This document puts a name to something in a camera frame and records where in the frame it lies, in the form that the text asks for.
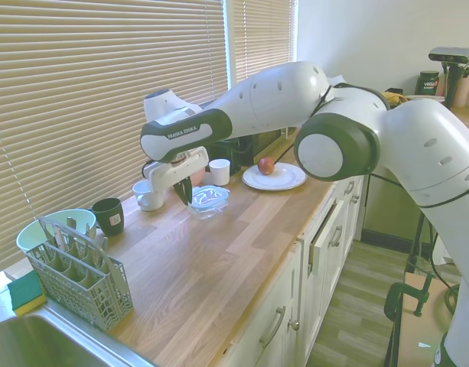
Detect black camera stand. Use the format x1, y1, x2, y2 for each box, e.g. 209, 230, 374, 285
442, 60, 465, 109

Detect dark appliance front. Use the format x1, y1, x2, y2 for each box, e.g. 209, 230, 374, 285
362, 167, 425, 244

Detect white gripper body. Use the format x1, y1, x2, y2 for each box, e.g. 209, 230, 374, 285
148, 147, 211, 193

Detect white dinner plate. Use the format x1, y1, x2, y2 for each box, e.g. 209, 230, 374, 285
241, 161, 308, 191

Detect yellow green sponge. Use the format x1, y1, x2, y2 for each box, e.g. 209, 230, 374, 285
6, 271, 47, 318

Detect black plastic cup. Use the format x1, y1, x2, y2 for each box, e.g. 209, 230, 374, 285
91, 197, 126, 237

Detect white kitchen cabinet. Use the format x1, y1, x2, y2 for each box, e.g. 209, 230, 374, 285
218, 171, 369, 367

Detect black metal clamp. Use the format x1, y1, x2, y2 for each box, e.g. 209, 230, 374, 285
385, 273, 434, 367

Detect dark green supplement tub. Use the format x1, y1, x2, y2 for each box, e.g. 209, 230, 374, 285
415, 70, 440, 96

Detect clear plastic food container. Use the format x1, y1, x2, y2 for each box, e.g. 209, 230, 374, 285
187, 190, 231, 221

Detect clear lid with teal seal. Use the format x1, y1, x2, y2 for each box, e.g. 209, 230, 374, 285
190, 185, 233, 209

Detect grey stereo camera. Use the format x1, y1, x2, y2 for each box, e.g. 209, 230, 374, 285
428, 47, 469, 64

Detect grey plastic cutlery basket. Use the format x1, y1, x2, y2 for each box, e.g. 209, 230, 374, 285
25, 216, 135, 332

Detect yellow bananas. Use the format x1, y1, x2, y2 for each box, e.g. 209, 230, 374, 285
383, 89, 409, 105

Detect stainless steel double sink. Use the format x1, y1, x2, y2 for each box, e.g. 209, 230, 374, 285
0, 307, 155, 367

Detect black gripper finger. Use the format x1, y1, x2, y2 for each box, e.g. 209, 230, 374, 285
183, 176, 196, 208
174, 179, 189, 206

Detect white ceramic mug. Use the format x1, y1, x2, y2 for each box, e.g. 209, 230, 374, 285
208, 158, 231, 187
132, 180, 167, 212

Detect mint green bowl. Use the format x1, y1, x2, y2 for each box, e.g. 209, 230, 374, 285
15, 209, 97, 255

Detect red apple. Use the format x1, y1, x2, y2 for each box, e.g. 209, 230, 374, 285
257, 156, 276, 176

